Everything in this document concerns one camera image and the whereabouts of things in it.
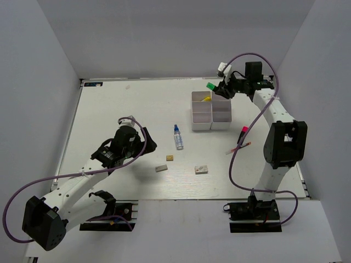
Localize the red clear pen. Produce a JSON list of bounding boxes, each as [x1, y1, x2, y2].
[[225, 142, 251, 155]]

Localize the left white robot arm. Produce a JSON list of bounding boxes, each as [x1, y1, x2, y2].
[[22, 125, 157, 251]]

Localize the blue capped spray bottle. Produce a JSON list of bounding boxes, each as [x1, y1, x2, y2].
[[174, 124, 184, 150]]

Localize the grey white eraser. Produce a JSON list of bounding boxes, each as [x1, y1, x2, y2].
[[155, 164, 168, 173]]

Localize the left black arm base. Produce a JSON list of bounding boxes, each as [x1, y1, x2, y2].
[[80, 190, 139, 232]]

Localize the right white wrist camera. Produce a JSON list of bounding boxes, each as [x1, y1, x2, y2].
[[217, 62, 232, 81]]

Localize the purple cable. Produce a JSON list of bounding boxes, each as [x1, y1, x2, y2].
[[229, 52, 299, 227], [2, 117, 149, 244]]

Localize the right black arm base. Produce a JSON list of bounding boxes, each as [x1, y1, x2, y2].
[[223, 200, 282, 233]]

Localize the small yellow eraser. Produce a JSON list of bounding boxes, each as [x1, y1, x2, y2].
[[166, 155, 174, 161]]

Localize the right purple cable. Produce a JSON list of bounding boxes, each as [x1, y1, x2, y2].
[[229, 52, 299, 227]]

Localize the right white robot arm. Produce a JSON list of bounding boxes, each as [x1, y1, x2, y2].
[[212, 61, 308, 219]]

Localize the green capped black highlighter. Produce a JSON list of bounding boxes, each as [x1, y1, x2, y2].
[[206, 82, 219, 93]]

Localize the left white divided container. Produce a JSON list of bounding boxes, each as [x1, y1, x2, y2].
[[191, 91, 212, 131]]

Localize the pink capped black highlighter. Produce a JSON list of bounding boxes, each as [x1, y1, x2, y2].
[[237, 126, 248, 144]]

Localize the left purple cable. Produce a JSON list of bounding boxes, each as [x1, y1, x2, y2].
[[2, 117, 149, 244]]

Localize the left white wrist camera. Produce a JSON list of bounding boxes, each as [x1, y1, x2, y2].
[[118, 116, 135, 128]]

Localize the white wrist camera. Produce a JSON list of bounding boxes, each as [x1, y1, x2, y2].
[[118, 116, 135, 128], [217, 62, 232, 81]]

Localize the white boxed eraser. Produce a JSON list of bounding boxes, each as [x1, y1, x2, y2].
[[195, 165, 208, 174]]

